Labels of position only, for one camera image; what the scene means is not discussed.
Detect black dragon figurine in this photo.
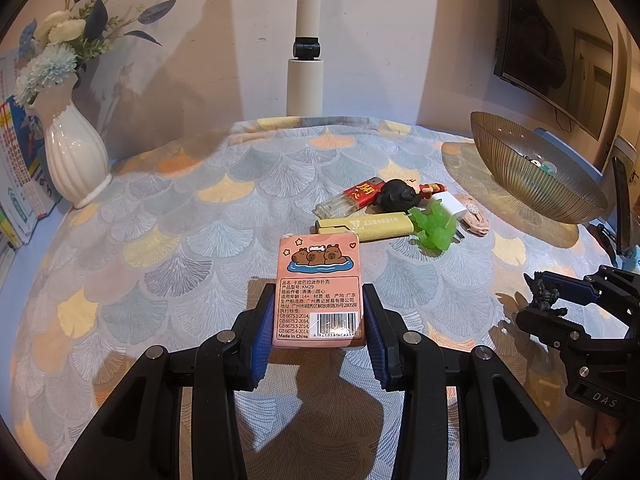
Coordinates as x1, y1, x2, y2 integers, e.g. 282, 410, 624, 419
524, 274, 568, 316

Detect pink capybara card box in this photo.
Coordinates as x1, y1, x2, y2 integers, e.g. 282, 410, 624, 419
272, 232, 366, 349

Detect white charger plug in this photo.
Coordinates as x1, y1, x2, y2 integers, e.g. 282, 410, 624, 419
439, 192, 466, 234

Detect red clear lighter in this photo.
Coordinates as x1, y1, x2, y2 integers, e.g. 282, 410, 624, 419
312, 177, 385, 219

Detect patterned fan tablecloth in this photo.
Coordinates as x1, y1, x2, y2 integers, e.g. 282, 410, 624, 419
8, 115, 616, 480

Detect green translucent toy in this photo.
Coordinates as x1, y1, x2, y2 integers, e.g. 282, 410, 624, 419
408, 200, 457, 252

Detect amber ribbed glass bowl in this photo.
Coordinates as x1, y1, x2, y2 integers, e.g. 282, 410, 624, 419
470, 112, 608, 224

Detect small toys in bowl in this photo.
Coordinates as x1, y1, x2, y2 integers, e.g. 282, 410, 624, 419
528, 158, 558, 176

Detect black haired doll figure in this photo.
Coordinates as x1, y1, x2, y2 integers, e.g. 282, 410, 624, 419
373, 179, 447, 212

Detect white ribbed vase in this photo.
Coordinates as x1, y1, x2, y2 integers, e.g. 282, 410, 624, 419
27, 73, 112, 209

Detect white lamp pole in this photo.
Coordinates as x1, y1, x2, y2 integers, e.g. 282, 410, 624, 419
286, 0, 324, 117

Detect stack of books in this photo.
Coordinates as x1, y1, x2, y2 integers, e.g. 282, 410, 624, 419
1, 50, 61, 271

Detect blue white artificial flowers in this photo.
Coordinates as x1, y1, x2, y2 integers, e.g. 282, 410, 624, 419
12, 0, 176, 107

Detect wall television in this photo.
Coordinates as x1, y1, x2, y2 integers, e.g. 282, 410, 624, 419
494, 0, 614, 139

